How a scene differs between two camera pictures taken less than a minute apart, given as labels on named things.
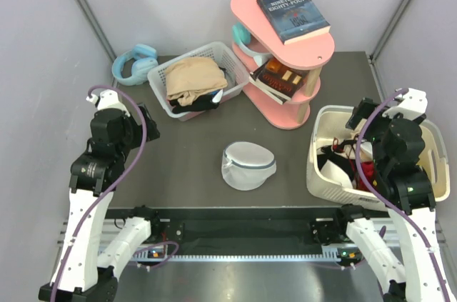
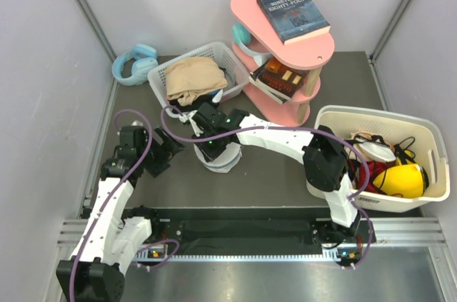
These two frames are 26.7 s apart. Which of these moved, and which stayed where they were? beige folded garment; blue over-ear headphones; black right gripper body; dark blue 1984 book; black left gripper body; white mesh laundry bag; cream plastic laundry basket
Moved: black left gripper body; black right gripper body; white mesh laundry bag
Stayed: dark blue 1984 book; blue over-ear headphones; beige folded garment; cream plastic laundry basket
